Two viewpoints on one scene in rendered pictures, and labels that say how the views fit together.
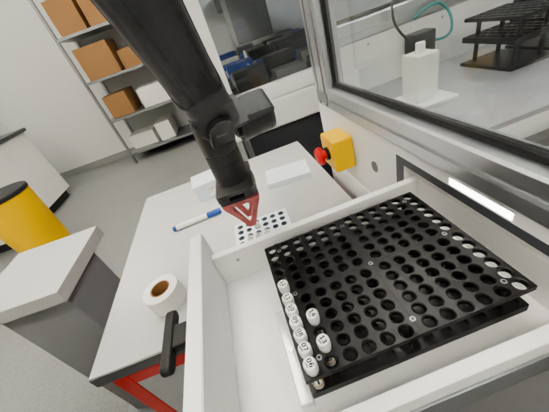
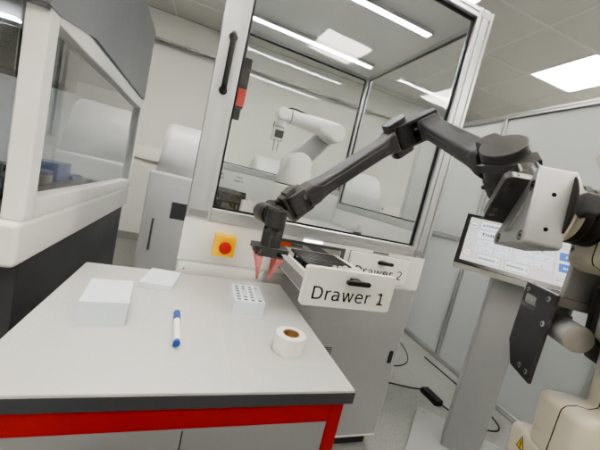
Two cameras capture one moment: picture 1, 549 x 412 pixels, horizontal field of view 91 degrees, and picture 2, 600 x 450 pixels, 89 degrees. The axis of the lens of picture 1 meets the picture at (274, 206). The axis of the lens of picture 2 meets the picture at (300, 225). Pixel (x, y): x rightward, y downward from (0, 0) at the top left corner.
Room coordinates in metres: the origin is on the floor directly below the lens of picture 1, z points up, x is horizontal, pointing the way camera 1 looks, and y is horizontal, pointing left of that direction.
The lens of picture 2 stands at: (0.63, 0.88, 1.12)
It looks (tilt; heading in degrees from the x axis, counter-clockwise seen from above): 6 degrees down; 252
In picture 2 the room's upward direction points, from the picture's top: 13 degrees clockwise
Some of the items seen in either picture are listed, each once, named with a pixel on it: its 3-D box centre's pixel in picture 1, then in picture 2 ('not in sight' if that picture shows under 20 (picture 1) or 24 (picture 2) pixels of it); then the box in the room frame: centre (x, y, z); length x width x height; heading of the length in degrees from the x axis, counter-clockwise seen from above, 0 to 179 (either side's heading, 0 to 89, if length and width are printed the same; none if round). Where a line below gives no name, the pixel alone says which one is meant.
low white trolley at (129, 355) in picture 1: (271, 299); (165, 447); (0.60, 0.12, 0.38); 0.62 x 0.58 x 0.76; 2
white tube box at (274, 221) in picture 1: (265, 234); (245, 299); (0.46, 0.04, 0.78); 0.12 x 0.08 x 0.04; 89
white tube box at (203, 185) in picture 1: (213, 181); (107, 300); (0.78, 0.15, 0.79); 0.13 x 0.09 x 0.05; 98
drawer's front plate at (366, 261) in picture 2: not in sight; (378, 268); (-0.11, -0.21, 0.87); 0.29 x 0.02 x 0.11; 2
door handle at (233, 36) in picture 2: not in sight; (229, 62); (0.63, -0.17, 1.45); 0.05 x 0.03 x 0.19; 92
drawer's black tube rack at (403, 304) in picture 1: (372, 280); (321, 269); (0.20, -0.08, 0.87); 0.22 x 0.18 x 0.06; 92
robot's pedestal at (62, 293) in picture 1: (114, 335); not in sight; (0.69, 0.72, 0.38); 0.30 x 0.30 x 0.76; 89
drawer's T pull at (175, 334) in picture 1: (180, 336); (356, 282); (0.19, 0.15, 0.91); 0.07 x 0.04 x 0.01; 2
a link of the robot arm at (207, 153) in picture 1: (217, 134); (275, 217); (0.43, 0.05, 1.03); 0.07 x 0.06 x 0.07; 106
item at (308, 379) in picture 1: (287, 297); not in sight; (0.19, 0.02, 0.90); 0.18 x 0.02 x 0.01; 2
